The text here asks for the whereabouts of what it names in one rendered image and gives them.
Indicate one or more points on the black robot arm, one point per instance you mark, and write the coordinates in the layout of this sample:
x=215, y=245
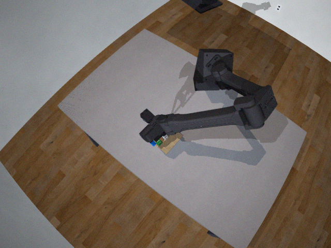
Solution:
x=250, y=111

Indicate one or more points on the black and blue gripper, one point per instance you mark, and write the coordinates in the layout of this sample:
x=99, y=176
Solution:
x=157, y=138

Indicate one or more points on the tan mat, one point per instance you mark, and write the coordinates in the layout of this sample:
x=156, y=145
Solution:
x=169, y=143

